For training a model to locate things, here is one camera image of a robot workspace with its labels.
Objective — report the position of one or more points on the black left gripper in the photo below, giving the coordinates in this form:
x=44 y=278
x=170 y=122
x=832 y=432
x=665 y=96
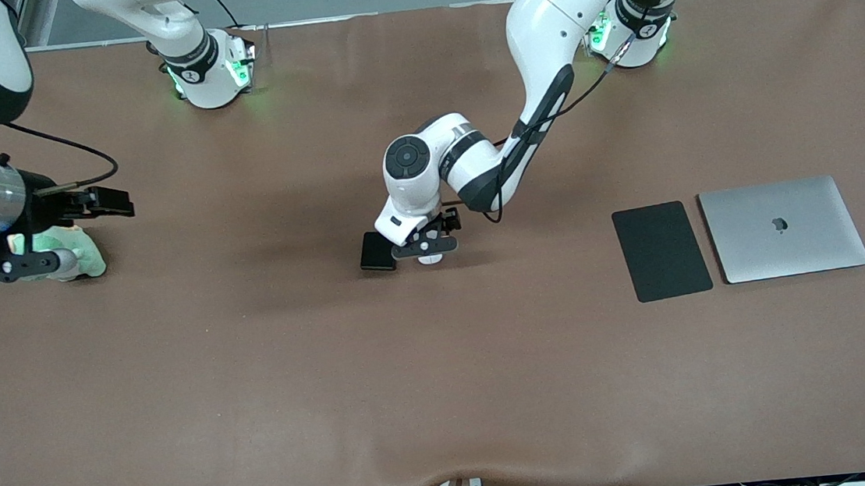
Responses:
x=447 y=219

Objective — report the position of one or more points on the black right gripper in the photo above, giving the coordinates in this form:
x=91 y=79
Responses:
x=45 y=205

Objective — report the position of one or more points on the white computer mouse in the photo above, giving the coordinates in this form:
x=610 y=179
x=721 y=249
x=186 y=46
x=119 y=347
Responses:
x=430 y=260

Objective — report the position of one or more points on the black phone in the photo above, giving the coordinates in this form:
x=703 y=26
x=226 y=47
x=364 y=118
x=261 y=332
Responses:
x=371 y=252

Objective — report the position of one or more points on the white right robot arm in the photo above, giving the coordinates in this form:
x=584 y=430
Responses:
x=202 y=67

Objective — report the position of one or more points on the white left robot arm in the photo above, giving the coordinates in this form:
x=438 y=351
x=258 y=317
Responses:
x=553 y=13

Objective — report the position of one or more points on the black mouse pad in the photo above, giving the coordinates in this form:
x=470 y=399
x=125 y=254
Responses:
x=660 y=250

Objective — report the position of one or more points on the green dinosaur plush toy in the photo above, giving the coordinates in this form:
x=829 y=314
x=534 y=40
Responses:
x=85 y=254

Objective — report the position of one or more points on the brown table cover cloth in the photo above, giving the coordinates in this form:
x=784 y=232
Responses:
x=255 y=368

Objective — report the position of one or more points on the silver laptop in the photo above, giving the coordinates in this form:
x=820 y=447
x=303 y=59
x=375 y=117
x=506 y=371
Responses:
x=785 y=251

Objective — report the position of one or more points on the aluminium frame profile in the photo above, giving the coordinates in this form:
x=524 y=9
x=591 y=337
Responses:
x=30 y=24

